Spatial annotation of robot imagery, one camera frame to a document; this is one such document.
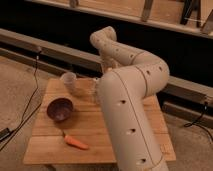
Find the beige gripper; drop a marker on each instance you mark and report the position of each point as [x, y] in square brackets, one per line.
[107, 63]

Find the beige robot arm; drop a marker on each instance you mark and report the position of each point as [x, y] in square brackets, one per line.
[131, 74]

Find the white ceramic cup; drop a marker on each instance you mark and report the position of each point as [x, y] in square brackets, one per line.
[69, 80]

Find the purple ceramic bowl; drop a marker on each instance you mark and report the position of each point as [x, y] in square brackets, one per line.
[60, 109]

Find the clear glass shaker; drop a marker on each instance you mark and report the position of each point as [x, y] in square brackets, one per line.
[94, 90]

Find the wooden table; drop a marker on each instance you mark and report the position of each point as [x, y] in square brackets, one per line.
[47, 145]

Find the orange carrot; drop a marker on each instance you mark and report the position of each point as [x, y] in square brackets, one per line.
[74, 142]

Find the black device on floor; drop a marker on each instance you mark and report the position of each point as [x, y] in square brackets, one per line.
[4, 134]

